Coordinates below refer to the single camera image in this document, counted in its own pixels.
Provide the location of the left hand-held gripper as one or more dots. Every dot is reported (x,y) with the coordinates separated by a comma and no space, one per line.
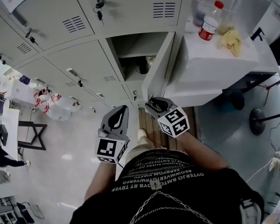
(107,149)

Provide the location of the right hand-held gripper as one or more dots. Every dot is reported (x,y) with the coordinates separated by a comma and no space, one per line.
(173,122)

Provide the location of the locker door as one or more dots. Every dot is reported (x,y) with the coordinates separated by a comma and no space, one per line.
(158,66)

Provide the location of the grey metal locker cabinet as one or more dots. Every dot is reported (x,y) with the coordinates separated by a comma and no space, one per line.
(56,41)

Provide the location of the person's left forearm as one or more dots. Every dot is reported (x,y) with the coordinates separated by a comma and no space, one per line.
(102,181)

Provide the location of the person's right forearm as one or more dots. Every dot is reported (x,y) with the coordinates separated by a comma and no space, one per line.
(200,153)

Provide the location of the person's white shoe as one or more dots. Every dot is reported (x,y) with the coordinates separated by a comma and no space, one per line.
(163,147)
(141,133)

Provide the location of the wooden slat platform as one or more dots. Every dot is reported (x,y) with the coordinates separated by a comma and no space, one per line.
(154,134)

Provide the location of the person's beige trousers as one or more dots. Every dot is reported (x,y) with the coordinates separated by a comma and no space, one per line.
(140,148)

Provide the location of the clear plastic bag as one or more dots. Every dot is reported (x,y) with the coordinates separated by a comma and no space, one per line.
(150,60)

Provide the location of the black round bin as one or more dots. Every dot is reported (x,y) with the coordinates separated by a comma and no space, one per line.
(237,100)

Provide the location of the person in dark shirt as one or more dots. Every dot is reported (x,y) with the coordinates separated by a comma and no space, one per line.
(177,195)

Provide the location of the clear water bottle red label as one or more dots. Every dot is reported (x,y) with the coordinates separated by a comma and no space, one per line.
(208,28)

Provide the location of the yellow cloth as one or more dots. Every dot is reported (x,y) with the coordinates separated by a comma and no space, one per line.
(232,42)

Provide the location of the black floor stand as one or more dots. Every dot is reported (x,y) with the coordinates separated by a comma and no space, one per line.
(257,121)

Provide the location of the black tripod red joint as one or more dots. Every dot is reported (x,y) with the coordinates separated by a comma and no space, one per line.
(268,87)

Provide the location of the group of black locker keys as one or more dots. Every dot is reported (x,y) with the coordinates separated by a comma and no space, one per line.
(99,15)

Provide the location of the black flat box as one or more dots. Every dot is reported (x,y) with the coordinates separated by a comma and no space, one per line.
(4,135)

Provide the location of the white sink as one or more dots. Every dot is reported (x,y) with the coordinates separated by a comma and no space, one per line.
(263,57)

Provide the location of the black faucet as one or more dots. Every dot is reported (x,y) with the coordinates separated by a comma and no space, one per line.
(257,33)

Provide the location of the black chair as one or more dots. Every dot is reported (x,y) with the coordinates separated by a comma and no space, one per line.
(23,210)

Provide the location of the silver foil panel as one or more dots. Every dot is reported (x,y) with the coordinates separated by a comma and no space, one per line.
(247,3)

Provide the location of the white box pedestal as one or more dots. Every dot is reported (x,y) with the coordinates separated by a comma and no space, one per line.
(212,73)

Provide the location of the white table black frame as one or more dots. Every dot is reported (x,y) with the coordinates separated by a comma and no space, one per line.
(11,129)

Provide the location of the small white wall sign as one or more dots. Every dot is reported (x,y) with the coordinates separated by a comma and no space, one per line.
(278,14)

